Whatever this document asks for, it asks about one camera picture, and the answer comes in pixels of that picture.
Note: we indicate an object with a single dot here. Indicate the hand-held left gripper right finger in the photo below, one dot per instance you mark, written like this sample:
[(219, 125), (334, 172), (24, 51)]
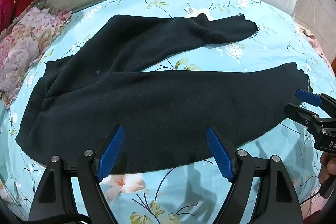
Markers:
[(219, 154)]

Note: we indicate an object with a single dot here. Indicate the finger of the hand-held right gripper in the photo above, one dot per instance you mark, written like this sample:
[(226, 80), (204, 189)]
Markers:
[(308, 97), (299, 113)]

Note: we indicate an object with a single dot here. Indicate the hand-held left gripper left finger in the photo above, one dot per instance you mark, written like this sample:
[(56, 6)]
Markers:
[(111, 153)]

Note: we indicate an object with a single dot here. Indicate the black pants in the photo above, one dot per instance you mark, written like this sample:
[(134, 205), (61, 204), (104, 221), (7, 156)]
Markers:
[(157, 98)]

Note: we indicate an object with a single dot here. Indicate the person's right hand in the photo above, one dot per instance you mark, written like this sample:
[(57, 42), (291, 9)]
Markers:
[(328, 166)]

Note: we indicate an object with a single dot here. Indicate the blue floral bedsheet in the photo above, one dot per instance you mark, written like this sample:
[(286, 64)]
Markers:
[(262, 61)]

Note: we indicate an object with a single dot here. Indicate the person's red clothing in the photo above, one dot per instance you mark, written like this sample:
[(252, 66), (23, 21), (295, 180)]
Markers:
[(317, 219)]

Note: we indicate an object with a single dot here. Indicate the pink floral pillow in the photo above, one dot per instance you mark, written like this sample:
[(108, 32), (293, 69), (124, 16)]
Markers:
[(23, 48)]

